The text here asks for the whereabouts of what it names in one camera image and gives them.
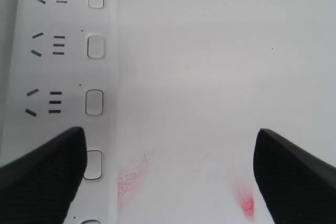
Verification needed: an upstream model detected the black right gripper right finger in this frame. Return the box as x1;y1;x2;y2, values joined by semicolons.
253;129;335;223

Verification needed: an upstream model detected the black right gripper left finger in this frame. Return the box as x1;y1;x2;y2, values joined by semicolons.
1;127;87;223

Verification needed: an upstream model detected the white power strip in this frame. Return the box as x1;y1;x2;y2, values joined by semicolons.
1;0;118;223

